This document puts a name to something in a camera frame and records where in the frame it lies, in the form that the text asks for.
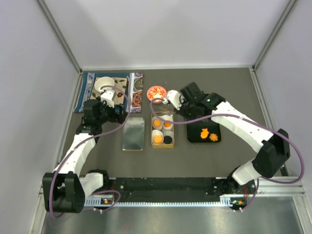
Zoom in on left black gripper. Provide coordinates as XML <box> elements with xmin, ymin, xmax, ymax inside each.
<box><xmin>97</xmin><ymin>97</ymin><xmax>128</xmax><ymax>125</ymax></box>

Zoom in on black serving tongs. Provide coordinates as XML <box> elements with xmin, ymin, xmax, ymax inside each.
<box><xmin>159</xmin><ymin>107</ymin><xmax>176</xmax><ymax>115</ymax></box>

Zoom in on orange round cookie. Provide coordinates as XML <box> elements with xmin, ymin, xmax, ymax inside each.
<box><xmin>153</xmin><ymin>135</ymin><xmax>163</xmax><ymax>144</ymax></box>
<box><xmin>163</xmin><ymin>122</ymin><xmax>172</xmax><ymax>130</ymax></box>

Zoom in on orange flower cookie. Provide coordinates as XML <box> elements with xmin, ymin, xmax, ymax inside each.
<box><xmin>209</xmin><ymin>133</ymin><xmax>218</xmax><ymax>142</ymax></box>
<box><xmin>153</xmin><ymin>119</ymin><xmax>162</xmax><ymax>128</ymax></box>

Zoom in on black sandwich cookie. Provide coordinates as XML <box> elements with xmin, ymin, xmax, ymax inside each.
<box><xmin>163</xmin><ymin>135</ymin><xmax>173</xmax><ymax>144</ymax></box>

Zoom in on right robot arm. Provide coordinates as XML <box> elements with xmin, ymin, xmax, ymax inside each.
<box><xmin>166</xmin><ymin>82</ymin><xmax>290</xmax><ymax>193</ymax></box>

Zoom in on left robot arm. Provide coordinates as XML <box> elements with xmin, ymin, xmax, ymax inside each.
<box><xmin>42</xmin><ymin>98</ymin><xmax>129</xmax><ymax>216</ymax></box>

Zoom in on black rectangular tray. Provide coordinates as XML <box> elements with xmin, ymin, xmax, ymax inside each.
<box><xmin>186</xmin><ymin>119</ymin><xmax>222</xmax><ymax>143</ymax></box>

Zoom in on orange fish shaped cookie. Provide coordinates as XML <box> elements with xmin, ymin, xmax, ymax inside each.
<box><xmin>200</xmin><ymin>128</ymin><xmax>209</xmax><ymax>139</ymax></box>

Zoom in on white paper cup top-right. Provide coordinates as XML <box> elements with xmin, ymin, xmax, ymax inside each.
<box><xmin>162</xmin><ymin>115</ymin><xmax>174</xmax><ymax>131</ymax></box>

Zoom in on white ceramic cup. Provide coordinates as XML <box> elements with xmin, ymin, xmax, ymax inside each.
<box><xmin>94</xmin><ymin>77</ymin><xmax>115</xmax><ymax>93</ymax></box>

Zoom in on blue patterned placemat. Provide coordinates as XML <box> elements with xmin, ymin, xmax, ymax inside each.
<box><xmin>74</xmin><ymin>72</ymin><xmax>144</xmax><ymax>113</ymax></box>

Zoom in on floral square coaster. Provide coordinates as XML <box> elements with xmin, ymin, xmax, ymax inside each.
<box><xmin>90</xmin><ymin>77</ymin><xmax>128</xmax><ymax>105</ymax></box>

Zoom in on orange flower cookie bottom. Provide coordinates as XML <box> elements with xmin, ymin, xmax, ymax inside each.
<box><xmin>209</xmin><ymin>133</ymin><xmax>218</xmax><ymax>142</ymax></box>

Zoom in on white paper cup bottom-right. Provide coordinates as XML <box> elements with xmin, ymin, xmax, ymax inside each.
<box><xmin>163</xmin><ymin>131</ymin><xmax>174</xmax><ymax>144</ymax></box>

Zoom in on white paper cup top-left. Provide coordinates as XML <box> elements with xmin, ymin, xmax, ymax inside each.
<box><xmin>152</xmin><ymin>117</ymin><xmax>163</xmax><ymax>131</ymax></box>

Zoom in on red patterned small bowl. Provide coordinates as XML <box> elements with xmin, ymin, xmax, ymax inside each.
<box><xmin>147</xmin><ymin>86</ymin><xmax>167</xmax><ymax>104</ymax></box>

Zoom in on gold cookie tin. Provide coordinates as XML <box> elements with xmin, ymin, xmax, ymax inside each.
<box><xmin>151</xmin><ymin>114</ymin><xmax>175</xmax><ymax>149</ymax></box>

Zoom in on white paper cup bottom-left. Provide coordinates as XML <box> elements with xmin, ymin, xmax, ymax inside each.
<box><xmin>152</xmin><ymin>130</ymin><xmax>163</xmax><ymax>144</ymax></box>

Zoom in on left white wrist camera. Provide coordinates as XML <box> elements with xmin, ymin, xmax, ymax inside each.
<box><xmin>100</xmin><ymin>88</ymin><xmax>116</xmax><ymax>108</ymax></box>

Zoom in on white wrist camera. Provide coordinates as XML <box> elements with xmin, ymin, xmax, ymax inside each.
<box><xmin>100</xmin><ymin>88</ymin><xmax>116</xmax><ymax>108</ymax></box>
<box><xmin>162</xmin><ymin>90</ymin><xmax>184</xmax><ymax>110</ymax></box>

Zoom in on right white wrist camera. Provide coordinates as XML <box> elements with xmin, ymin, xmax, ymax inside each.
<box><xmin>162</xmin><ymin>90</ymin><xmax>184</xmax><ymax>110</ymax></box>

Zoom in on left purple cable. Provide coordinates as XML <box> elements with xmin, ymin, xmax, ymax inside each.
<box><xmin>48</xmin><ymin>84</ymin><xmax>131</xmax><ymax>219</ymax></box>

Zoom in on purple cable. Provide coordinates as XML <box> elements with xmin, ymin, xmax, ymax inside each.
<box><xmin>150</xmin><ymin>97</ymin><xmax>305</xmax><ymax>213</ymax></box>
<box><xmin>48</xmin><ymin>84</ymin><xmax>131</xmax><ymax>219</ymax></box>

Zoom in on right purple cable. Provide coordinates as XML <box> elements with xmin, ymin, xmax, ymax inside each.
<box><xmin>150</xmin><ymin>97</ymin><xmax>305</xmax><ymax>213</ymax></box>

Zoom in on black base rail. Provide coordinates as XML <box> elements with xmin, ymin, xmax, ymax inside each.
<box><xmin>105</xmin><ymin>177</ymin><xmax>233</xmax><ymax>203</ymax></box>

